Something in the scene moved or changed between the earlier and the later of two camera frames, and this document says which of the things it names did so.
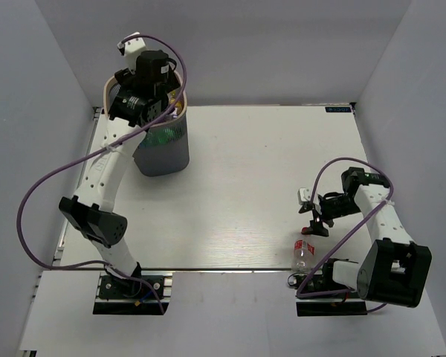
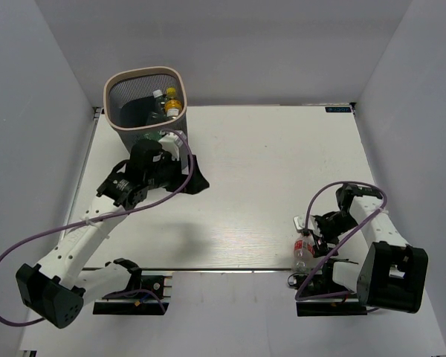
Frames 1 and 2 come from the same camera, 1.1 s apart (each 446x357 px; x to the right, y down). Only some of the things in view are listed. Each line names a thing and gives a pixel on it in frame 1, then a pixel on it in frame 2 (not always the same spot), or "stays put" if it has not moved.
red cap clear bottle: (303, 253) stays put
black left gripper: (125, 77) to (166, 158)
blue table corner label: (338, 109) stays put
